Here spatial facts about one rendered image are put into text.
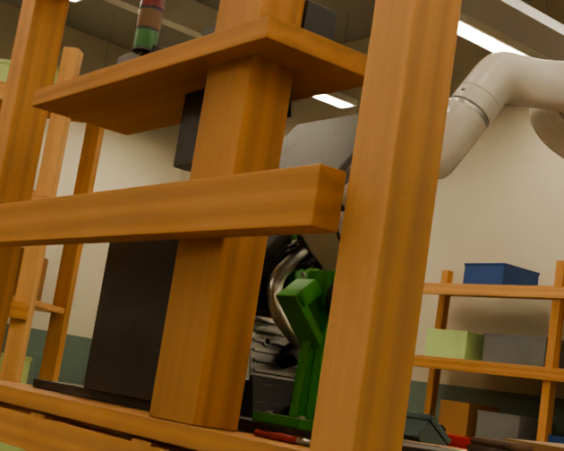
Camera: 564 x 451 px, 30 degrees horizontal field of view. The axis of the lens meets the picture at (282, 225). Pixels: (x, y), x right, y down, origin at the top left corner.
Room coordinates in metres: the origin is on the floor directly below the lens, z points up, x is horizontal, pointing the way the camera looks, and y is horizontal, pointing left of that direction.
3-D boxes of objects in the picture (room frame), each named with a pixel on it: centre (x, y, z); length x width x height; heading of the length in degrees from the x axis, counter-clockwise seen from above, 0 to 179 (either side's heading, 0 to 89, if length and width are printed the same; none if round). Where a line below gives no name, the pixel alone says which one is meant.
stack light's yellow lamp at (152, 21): (2.14, 0.34, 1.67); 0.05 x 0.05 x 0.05
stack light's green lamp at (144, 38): (2.14, 0.34, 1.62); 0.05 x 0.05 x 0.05
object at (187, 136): (2.01, 0.13, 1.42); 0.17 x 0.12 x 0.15; 36
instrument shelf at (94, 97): (2.06, 0.24, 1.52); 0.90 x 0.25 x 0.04; 36
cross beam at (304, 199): (2.00, 0.32, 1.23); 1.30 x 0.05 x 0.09; 36
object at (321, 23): (1.85, 0.03, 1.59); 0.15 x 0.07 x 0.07; 36
